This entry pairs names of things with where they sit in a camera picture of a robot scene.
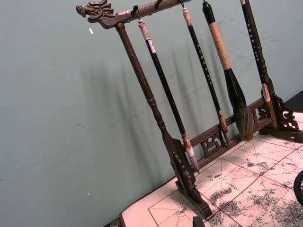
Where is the black brush with white ends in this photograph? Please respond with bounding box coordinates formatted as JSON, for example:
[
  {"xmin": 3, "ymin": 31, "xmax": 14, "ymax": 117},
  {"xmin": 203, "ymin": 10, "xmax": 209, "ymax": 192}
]
[{"xmin": 138, "ymin": 19, "xmax": 200, "ymax": 173}]

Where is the dark carved wooden brush rack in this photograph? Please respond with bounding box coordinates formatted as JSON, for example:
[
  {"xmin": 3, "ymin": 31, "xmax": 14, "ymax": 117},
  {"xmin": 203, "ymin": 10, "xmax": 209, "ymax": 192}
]
[{"xmin": 75, "ymin": 0, "xmax": 303, "ymax": 222}]

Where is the thin black calligraphy brush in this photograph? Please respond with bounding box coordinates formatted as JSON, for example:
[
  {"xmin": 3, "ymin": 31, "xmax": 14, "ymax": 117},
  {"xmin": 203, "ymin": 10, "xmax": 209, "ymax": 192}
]
[{"xmin": 181, "ymin": 7, "xmax": 231, "ymax": 146}]

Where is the white gridded calligraphy practice mat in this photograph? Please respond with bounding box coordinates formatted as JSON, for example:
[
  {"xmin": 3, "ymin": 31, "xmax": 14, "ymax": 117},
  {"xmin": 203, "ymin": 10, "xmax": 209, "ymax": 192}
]
[{"xmin": 118, "ymin": 111, "xmax": 303, "ymax": 227}]

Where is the black brush with white characters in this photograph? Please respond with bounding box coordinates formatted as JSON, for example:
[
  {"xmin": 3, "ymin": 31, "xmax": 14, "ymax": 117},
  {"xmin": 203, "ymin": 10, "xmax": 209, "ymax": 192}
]
[{"xmin": 239, "ymin": 0, "xmax": 273, "ymax": 114}]

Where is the black round dish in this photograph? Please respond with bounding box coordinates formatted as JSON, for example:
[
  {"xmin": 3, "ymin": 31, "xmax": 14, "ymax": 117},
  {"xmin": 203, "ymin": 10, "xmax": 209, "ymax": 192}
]
[{"xmin": 293, "ymin": 170, "xmax": 303, "ymax": 208}]

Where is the large beige handled calligraphy brush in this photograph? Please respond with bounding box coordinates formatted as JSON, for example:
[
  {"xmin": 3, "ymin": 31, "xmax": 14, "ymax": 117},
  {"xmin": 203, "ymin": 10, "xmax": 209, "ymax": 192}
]
[{"xmin": 202, "ymin": 0, "xmax": 255, "ymax": 142}]

